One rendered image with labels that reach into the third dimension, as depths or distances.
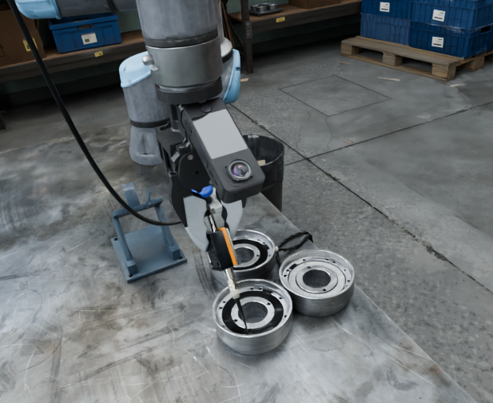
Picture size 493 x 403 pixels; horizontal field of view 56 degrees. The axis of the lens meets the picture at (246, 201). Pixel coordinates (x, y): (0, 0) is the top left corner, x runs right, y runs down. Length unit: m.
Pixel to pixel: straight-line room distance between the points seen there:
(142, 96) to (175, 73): 0.58
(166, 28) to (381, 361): 0.45
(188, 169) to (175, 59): 0.12
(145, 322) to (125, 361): 0.07
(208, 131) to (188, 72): 0.06
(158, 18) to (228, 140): 0.13
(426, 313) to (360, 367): 1.24
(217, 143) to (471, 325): 1.48
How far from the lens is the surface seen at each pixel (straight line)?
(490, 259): 2.14
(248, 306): 0.65
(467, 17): 4.15
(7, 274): 0.88
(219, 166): 0.45
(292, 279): 0.67
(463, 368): 1.70
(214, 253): 0.57
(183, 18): 0.46
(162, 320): 0.69
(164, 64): 0.47
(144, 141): 1.09
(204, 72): 0.47
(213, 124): 0.48
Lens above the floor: 1.28
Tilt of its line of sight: 32 degrees down
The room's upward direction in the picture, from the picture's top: 6 degrees counter-clockwise
